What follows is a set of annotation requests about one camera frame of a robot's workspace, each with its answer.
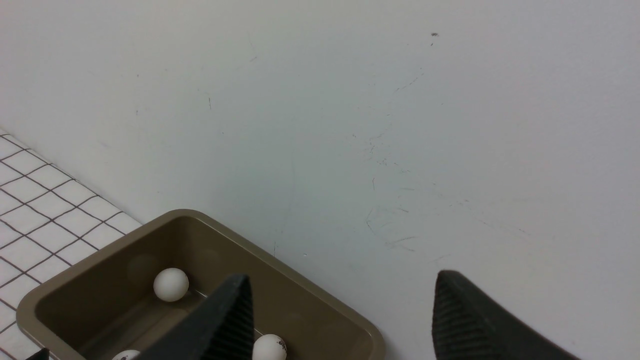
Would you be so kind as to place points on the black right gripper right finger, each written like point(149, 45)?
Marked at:
point(467, 324)

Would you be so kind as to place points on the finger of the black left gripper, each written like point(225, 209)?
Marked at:
point(42, 354)

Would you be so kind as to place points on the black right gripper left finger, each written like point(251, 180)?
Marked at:
point(221, 328)

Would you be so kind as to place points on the white ping-pong ball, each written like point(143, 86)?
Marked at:
point(130, 354)
point(171, 285)
point(269, 347)

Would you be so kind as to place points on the olive plastic storage bin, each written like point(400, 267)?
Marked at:
point(106, 304)

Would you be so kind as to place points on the white checkered table cloth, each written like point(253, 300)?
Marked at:
point(49, 222)

